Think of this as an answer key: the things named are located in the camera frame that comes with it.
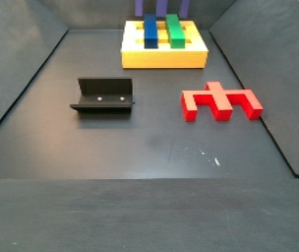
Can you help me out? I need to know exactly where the purple m-shaped block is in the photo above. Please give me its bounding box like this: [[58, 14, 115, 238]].
[[135, 0, 189, 18]]

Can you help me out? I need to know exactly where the yellow slotted board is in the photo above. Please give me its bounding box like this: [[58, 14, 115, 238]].
[[120, 21, 208, 69]]

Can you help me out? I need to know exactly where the red m-shaped block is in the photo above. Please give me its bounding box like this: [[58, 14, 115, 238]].
[[181, 82, 263, 122]]

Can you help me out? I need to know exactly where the green bar block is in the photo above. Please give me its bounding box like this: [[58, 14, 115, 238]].
[[165, 14, 185, 49]]

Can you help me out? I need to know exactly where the blue bar block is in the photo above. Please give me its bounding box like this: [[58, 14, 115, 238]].
[[143, 14, 159, 48]]

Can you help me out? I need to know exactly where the black angled bracket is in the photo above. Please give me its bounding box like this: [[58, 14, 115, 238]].
[[69, 77, 133, 112]]

